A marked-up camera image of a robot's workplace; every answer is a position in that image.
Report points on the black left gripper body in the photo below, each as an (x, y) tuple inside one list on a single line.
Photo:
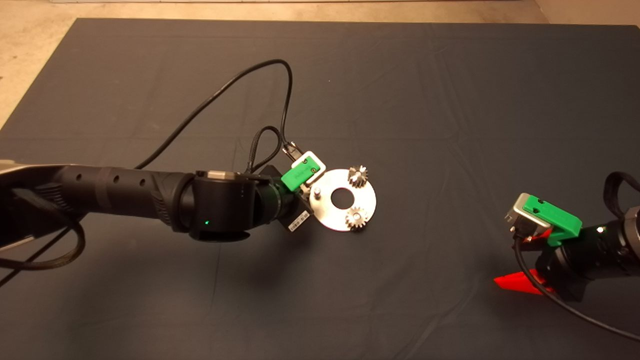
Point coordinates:
[(292, 212)]

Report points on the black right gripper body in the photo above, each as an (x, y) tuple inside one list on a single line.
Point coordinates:
[(562, 272)]

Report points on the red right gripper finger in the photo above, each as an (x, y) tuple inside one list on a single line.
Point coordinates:
[(520, 282), (539, 236)]

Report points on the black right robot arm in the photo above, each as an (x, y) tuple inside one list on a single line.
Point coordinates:
[(615, 245)]

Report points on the round metal carrier plate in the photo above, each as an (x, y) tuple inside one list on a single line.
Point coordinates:
[(330, 215)]

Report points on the dark grey table cloth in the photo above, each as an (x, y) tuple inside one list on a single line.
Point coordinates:
[(450, 75)]

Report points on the green right camera mount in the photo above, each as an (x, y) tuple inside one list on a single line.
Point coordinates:
[(557, 216)]

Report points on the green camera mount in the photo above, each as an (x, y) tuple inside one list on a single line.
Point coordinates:
[(557, 216), (300, 175)]

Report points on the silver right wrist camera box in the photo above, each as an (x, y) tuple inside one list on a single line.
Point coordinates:
[(522, 214)]

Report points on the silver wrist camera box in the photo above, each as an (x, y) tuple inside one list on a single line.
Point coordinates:
[(522, 214), (320, 161)]

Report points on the green left camera mount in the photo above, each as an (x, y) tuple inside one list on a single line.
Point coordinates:
[(300, 175)]

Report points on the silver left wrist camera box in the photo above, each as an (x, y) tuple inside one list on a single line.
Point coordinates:
[(320, 161)]

